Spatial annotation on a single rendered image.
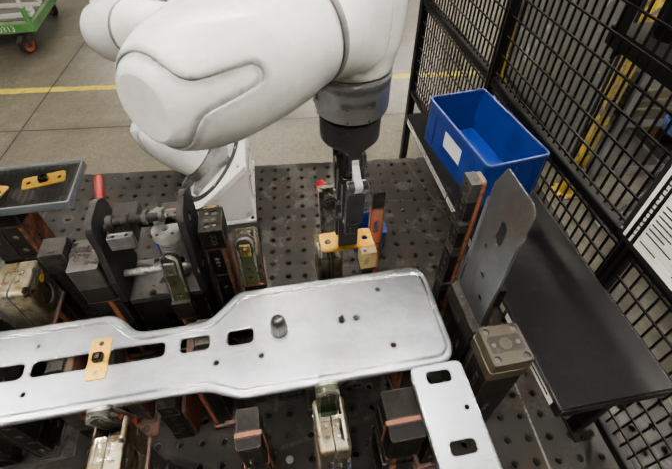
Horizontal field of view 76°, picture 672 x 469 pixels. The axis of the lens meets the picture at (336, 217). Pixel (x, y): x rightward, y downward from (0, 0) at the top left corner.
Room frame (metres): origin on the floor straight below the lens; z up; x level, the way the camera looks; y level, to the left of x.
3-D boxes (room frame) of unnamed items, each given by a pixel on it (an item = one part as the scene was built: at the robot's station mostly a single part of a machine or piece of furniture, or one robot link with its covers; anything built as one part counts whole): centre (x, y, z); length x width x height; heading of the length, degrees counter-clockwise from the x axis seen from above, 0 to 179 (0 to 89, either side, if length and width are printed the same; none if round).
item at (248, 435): (0.24, 0.15, 0.84); 0.11 x 0.08 x 0.29; 10
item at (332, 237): (0.45, -0.02, 1.25); 0.08 x 0.04 x 0.01; 100
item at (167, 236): (0.58, 0.38, 0.94); 0.18 x 0.13 x 0.49; 100
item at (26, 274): (0.49, 0.63, 0.89); 0.13 x 0.11 x 0.38; 10
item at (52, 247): (0.56, 0.58, 0.90); 0.05 x 0.05 x 0.40; 10
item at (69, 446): (0.33, 0.65, 0.84); 0.13 x 0.11 x 0.29; 10
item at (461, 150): (0.90, -0.37, 1.09); 0.30 x 0.17 x 0.13; 16
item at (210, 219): (0.62, 0.26, 0.91); 0.07 x 0.05 x 0.42; 10
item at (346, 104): (0.45, -0.02, 1.52); 0.09 x 0.09 x 0.06
